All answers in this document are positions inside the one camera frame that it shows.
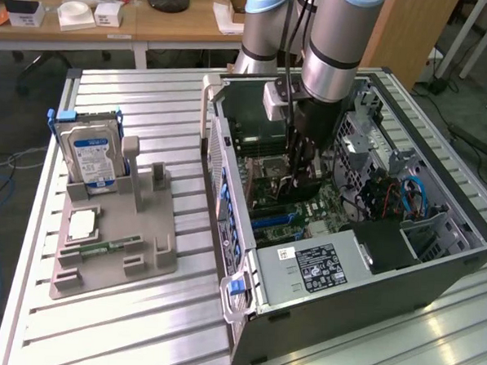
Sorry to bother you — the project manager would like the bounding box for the wooden cabinet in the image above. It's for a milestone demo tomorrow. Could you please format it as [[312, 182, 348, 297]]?
[[356, 0, 461, 92]]

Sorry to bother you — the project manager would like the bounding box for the grey metal disk bay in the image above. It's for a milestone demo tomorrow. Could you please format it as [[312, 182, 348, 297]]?
[[398, 198, 472, 269]]

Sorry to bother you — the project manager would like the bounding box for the grey parts rack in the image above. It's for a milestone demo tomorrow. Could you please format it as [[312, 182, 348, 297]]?
[[48, 130, 185, 307]]

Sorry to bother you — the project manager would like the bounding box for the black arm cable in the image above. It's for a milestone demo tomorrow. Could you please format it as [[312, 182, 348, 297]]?
[[279, 0, 317, 132]]

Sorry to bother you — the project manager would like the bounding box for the black PC case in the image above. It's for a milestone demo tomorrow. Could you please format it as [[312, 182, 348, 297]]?
[[187, 61, 487, 365]]

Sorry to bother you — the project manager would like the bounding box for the black internal cable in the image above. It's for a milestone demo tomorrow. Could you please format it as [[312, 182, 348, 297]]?
[[338, 186, 370, 224]]

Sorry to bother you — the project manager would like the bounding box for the perforated metal drive cage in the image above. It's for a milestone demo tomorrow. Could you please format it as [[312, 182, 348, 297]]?
[[332, 109, 399, 199]]

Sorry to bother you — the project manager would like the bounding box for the CPU socket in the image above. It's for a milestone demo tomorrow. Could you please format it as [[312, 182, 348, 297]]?
[[256, 154, 290, 181]]

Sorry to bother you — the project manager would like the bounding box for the blue expansion slot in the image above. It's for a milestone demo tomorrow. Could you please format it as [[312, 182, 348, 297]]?
[[250, 210, 299, 232]]

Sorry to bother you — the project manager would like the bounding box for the grey power supply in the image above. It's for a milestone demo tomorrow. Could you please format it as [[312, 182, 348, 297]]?
[[253, 225, 375, 313]]

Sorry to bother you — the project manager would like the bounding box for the black floor stand base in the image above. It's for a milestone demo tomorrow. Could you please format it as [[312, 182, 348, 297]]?
[[446, 119, 487, 163]]

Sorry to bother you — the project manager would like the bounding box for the white round holder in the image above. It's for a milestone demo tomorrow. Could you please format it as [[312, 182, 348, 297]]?
[[55, 0, 97, 33]]

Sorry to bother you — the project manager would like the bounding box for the white table frame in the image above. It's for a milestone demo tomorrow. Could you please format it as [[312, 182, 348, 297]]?
[[433, 0, 487, 110]]

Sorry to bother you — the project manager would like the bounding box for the wooden desk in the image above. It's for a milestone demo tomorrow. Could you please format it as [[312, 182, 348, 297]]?
[[0, 0, 360, 70]]

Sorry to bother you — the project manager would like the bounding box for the white box black lid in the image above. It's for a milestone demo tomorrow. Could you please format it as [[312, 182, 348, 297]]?
[[1, 0, 46, 29]]

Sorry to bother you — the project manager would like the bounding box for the silver CPU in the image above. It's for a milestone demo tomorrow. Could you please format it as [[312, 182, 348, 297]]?
[[66, 208, 100, 244]]

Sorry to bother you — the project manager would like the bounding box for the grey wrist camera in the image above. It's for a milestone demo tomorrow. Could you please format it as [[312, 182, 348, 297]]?
[[261, 78, 303, 123]]

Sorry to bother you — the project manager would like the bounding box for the black power adapter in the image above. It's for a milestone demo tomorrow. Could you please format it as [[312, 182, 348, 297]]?
[[427, 77, 448, 96]]

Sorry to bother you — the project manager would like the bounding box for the black chair base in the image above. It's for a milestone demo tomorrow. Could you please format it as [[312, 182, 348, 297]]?
[[15, 50, 76, 99]]

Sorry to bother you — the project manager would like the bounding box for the white paper stack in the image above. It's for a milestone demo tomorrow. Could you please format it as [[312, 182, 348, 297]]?
[[211, 0, 248, 35]]

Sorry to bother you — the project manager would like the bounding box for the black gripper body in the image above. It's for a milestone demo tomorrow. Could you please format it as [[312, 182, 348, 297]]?
[[292, 97, 347, 150]]

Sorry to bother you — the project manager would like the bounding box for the small white box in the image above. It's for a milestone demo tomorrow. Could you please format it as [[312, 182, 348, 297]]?
[[92, 1, 126, 29]]

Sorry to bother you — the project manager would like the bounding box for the blue data wire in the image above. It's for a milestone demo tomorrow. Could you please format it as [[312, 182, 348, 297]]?
[[400, 174, 432, 220]]

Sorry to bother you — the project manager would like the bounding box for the red internal wire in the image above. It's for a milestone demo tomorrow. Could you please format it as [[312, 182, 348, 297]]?
[[380, 184, 392, 219]]

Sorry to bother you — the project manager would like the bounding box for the silver chipset heatsink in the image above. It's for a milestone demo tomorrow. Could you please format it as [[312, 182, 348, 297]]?
[[308, 220, 336, 237]]

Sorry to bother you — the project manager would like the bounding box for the black plastic shroud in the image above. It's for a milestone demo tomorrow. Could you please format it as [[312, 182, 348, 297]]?
[[347, 218, 424, 278]]

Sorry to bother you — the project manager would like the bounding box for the green RAM stick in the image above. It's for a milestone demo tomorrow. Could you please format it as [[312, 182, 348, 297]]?
[[78, 234, 142, 260]]

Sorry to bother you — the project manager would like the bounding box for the green motherboard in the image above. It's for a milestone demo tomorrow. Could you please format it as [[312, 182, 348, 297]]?
[[223, 120, 361, 255]]

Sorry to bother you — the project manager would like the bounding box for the hard disk with blue frame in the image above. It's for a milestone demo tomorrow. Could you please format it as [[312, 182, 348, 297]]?
[[42, 101, 128, 196]]

